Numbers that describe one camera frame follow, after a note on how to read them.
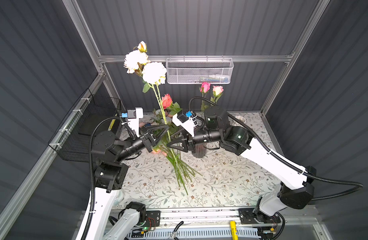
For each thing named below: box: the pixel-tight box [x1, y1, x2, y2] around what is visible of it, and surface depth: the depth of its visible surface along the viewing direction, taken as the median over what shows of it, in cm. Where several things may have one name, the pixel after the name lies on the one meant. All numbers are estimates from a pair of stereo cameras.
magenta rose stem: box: [200, 82, 211, 112], surface depth 77 cm
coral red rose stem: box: [162, 93, 183, 116], surface depth 72 cm
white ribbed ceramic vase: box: [235, 115, 246, 124], surface depth 89 cm
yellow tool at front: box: [230, 220, 239, 240], surface depth 71 cm
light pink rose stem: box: [210, 85, 224, 104], surface depth 77 cm
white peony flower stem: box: [123, 41, 183, 195], surface depth 45 cm
